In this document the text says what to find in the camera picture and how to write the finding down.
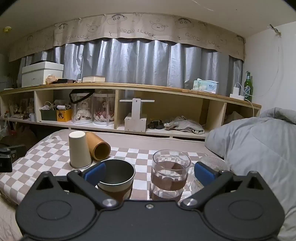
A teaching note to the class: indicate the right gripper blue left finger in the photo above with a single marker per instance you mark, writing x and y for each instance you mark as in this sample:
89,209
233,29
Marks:
85,182

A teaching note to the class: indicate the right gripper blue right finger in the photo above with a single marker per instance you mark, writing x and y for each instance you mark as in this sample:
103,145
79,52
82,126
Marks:
213,183

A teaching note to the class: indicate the cream steel tumbler cup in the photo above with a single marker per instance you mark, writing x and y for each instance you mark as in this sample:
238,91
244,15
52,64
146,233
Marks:
78,149

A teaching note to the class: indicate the short dark steel cup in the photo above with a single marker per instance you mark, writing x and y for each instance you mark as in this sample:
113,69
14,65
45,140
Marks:
118,179

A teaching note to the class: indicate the brown cardboard tube cup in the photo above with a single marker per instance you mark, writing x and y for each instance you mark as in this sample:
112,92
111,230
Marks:
98,148

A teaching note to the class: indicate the clear glass mug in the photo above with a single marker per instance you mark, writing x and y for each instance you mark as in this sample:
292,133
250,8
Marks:
170,170

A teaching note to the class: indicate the checkered beige cloth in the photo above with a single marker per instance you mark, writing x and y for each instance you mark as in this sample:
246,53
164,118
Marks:
52,154

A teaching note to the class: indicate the grey duvet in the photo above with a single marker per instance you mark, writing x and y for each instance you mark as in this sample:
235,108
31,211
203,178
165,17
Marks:
265,144

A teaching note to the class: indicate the crumpled grey cloth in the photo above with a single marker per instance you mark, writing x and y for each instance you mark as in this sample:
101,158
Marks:
182,124

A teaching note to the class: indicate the yellow box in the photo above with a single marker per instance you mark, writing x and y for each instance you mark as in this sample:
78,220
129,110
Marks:
64,115

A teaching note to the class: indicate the white wooden T stand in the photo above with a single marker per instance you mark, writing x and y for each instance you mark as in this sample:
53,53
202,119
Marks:
136,122

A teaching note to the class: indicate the dark green box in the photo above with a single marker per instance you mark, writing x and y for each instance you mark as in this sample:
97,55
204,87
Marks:
48,115

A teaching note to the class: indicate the right doll display case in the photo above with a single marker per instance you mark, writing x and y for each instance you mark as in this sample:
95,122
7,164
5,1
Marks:
103,109

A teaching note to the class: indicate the doll display case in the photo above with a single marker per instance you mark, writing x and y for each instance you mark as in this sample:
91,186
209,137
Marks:
103,109
81,101

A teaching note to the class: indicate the black small object on shelf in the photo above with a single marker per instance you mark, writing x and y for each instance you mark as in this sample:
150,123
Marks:
156,124

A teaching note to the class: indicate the long wooden shelf unit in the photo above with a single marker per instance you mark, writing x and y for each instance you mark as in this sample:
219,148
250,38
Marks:
207,109

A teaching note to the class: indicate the left doll display case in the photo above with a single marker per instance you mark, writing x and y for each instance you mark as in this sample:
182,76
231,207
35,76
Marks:
81,101

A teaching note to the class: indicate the black device at left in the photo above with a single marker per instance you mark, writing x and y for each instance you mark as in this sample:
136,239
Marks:
9,155

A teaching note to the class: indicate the white power strip charger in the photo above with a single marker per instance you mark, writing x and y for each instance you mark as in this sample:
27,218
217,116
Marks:
235,94

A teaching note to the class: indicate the tissue pack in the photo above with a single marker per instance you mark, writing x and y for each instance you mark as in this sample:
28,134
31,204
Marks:
210,86

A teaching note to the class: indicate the green glass bottle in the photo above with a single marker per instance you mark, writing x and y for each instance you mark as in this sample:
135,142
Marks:
248,88

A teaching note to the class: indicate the cream book box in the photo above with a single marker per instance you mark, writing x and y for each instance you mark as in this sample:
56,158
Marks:
94,79

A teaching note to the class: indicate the crumpled tan paper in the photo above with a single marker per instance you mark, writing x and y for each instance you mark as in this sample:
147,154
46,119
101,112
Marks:
51,79

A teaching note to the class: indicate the white storage box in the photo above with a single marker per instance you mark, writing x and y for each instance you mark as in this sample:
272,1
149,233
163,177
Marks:
37,73

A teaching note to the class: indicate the silver grey curtain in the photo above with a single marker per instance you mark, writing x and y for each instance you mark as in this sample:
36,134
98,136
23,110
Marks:
141,61

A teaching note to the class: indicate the beige cartoon valance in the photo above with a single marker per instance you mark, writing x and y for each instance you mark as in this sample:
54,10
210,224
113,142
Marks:
153,27

